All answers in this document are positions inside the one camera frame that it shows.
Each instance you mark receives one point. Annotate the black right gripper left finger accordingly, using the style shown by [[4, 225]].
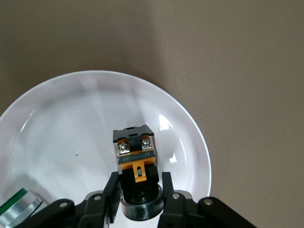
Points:
[[95, 209]]

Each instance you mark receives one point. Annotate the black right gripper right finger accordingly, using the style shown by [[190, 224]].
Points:
[[180, 211]]

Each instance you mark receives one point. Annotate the black orange push-button switch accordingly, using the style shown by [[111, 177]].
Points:
[[135, 152]]

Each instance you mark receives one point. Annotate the pale pink round plate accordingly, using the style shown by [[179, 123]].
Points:
[[71, 130]]

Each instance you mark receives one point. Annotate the white switch with green button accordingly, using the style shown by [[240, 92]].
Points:
[[16, 209]]

